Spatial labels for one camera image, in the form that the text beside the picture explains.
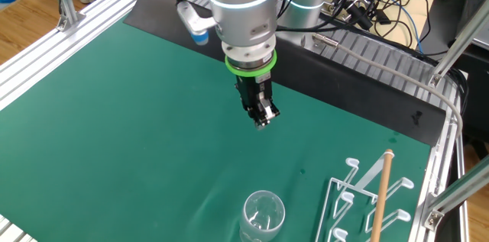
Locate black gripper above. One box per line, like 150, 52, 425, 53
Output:
234, 70, 281, 131

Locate clear wine glass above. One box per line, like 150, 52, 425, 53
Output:
239, 190, 287, 242

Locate black mat strip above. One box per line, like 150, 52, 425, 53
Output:
122, 0, 447, 147

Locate black power adapter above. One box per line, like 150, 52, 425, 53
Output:
345, 3, 374, 31

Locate green table mat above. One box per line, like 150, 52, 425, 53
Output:
0, 16, 432, 242

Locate black computer case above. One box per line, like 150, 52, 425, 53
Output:
454, 0, 489, 144

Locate green flange ring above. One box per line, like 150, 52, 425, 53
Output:
224, 50, 278, 79

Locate gray cable with metal plug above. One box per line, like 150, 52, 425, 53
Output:
311, 32, 465, 140

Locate white wire cup rack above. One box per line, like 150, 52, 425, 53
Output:
315, 150, 416, 242

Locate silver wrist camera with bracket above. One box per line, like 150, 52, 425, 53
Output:
176, 0, 219, 47

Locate wooden rack handle rod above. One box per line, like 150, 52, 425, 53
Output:
369, 148, 395, 242

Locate tangled black desk cables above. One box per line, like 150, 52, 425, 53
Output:
277, 0, 432, 58

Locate blue cable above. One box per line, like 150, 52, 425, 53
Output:
384, 0, 425, 54

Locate aluminium profile table frame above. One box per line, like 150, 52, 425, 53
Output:
0, 0, 471, 242

